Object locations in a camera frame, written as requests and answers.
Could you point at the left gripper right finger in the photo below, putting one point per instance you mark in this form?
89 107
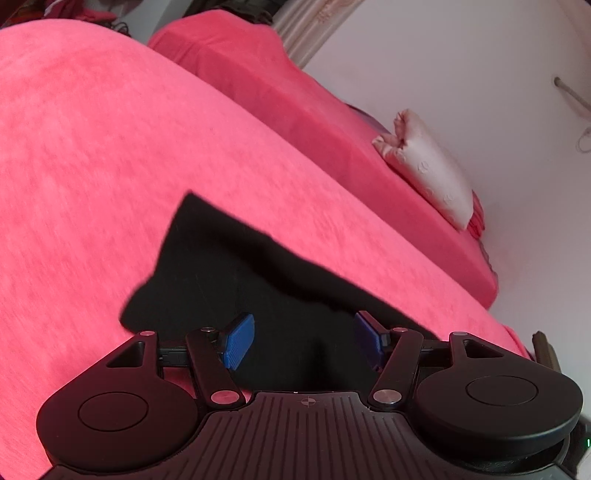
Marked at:
472 403

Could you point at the wall pipe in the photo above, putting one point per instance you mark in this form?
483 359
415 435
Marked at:
560 84

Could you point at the red hanging clothes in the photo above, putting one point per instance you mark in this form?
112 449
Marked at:
75 10

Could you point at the pale pink pillow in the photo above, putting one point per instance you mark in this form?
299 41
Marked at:
417 156

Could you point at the pink bed sheet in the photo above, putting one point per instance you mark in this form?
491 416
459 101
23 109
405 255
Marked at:
247 63

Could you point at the beige patterned curtain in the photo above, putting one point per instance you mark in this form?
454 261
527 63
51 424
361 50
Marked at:
305 25

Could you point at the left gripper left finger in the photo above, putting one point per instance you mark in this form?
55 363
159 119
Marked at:
143 402

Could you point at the black pants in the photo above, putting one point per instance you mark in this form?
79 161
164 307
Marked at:
212 268

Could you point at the red folded cloth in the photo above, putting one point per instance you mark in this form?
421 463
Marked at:
477 226

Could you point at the pink fleece blanket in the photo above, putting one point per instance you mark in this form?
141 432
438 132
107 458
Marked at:
101 137

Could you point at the olive green cushion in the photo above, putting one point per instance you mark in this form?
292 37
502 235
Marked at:
544 352

